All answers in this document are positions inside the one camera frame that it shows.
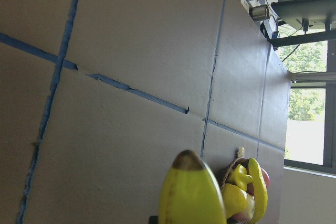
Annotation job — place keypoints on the yellow banana curved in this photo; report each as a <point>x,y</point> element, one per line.
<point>260,190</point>

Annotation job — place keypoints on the yellow pear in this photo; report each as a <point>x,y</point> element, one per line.
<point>235,201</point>

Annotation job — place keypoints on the metal measuring cup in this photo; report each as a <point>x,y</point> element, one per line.
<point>259,13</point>

